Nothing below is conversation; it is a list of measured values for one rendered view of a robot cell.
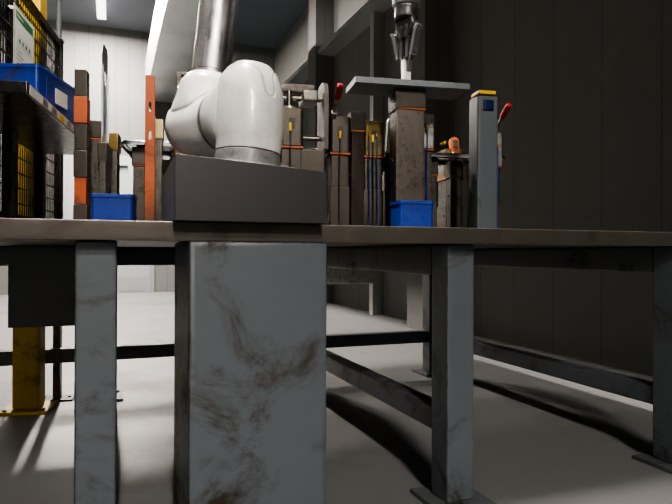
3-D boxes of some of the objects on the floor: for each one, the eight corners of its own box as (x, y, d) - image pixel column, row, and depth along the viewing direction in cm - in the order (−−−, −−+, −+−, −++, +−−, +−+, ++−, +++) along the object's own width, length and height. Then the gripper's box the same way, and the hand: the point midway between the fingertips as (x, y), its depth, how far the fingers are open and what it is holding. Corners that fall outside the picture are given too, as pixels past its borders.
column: (328, 541, 132) (329, 242, 132) (186, 566, 121) (187, 240, 121) (289, 489, 161) (290, 244, 161) (171, 506, 150) (172, 243, 150)
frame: (437, 369, 327) (438, 249, 328) (716, 469, 177) (717, 246, 177) (-128, 411, 237) (-127, 245, 237) (-542, 689, 86) (-539, 233, 87)
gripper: (429, 3, 187) (429, 79, 187) (400, 16, 197) (400, 89, 197) (412, -3, 182) (411, 75, 182) (383, 11, 193) (383, 85, 193)
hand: (406, 71), depth 190 cm, fingers closed
